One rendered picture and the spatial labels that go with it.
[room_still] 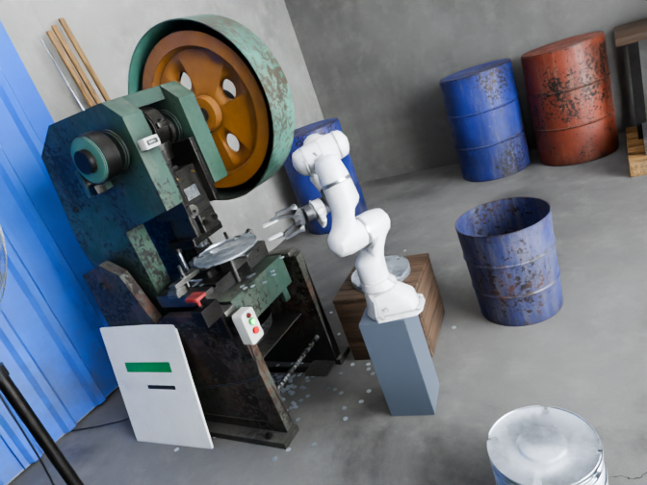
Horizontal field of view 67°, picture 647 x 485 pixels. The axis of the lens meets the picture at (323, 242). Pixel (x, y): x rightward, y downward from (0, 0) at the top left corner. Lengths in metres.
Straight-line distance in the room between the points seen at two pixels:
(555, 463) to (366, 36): 4.29
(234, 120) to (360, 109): 3.09
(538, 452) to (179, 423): 1.56
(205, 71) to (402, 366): 1.51
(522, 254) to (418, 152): 3.10
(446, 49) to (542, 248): 2.95
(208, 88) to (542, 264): 1.67
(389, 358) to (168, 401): 1.07
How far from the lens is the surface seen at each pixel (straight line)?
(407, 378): 1.97
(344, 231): 1.68
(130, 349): 2.48
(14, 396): 1.94
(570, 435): 1.59
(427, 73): 4.98
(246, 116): 2.27
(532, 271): 2.30
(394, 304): 1.81
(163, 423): 2.55
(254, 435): 2.29
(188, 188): 2.10
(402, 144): 5.22
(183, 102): 2.14
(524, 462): 1.54
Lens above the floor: 1.39
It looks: 20 degrees down
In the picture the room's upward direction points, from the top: 20 degrees counter-clockwise
